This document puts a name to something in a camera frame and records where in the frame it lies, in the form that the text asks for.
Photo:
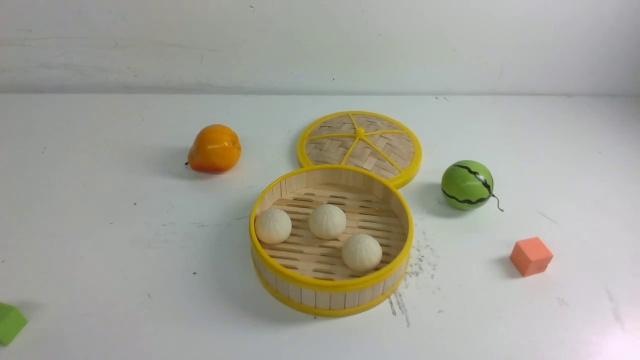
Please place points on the orange toy pear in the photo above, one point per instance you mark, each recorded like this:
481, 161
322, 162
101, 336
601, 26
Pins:
216, 149

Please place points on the yellow woven bamboo steamer lid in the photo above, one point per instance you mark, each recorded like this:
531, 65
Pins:
364, 140

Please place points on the green toy watermelon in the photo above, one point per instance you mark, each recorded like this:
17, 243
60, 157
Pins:
467, 185

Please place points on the white bun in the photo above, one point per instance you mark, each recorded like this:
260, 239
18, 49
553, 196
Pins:
273, 226
361, 252
327, 221

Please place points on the orange foam cube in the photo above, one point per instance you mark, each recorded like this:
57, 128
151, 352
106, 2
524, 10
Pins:
530, 256

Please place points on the green foam block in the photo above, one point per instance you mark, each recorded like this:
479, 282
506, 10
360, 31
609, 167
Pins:
12, 322

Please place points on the yellow rimmed bamboo steamer tray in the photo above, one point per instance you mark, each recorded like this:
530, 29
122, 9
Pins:
306, 272

